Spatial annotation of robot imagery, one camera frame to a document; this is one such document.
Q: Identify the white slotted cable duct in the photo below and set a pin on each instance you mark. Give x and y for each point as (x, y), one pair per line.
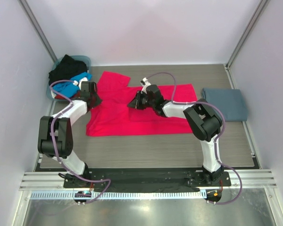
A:
(79, 195)

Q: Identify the teal plastic laundry basket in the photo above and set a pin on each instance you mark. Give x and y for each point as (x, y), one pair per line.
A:
(84, 59)

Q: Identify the aluminium front rail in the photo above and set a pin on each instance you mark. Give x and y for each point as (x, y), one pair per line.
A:
(248, 178)

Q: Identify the right aluminium frame post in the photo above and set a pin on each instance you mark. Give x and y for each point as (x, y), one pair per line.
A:
(247, 31)

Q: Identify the black t shirt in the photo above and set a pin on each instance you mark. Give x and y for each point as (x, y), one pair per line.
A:
(67, 69)

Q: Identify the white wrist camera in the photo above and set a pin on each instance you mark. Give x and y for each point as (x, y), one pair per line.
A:
(145, 83)
(78, 83)

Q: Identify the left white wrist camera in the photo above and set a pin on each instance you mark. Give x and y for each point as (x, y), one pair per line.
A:
(78, 83)

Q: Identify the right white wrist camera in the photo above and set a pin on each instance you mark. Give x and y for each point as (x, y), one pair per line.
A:
(145, 83)

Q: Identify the red garment in basket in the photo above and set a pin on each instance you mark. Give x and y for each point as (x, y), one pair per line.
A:
(59, 97)

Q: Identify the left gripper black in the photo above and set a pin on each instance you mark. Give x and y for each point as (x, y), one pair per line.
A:
(98, 100)

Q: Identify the left aluminium frame post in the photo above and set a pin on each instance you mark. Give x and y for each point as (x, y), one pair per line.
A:
(34, 22)

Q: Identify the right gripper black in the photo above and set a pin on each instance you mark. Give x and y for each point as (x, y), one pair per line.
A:
(136, 103)

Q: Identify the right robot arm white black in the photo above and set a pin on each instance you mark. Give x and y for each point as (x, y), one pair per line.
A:
(202, 118)

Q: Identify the grey blue t shirt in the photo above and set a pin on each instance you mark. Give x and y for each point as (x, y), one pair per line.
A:
(229, 101)

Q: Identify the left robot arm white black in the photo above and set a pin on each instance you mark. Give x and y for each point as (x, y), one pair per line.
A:
(55, 138)

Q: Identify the aluminium frame post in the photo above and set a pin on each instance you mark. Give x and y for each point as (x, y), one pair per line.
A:
(34, 22)
(247, 31)

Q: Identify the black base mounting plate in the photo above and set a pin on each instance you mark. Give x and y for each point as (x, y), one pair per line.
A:
(146, 179)

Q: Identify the bright blue t shirt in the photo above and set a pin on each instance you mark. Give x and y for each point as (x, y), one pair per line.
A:
(67, 88)

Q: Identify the pink red t shirt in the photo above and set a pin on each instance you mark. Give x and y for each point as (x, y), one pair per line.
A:
(114, 118)

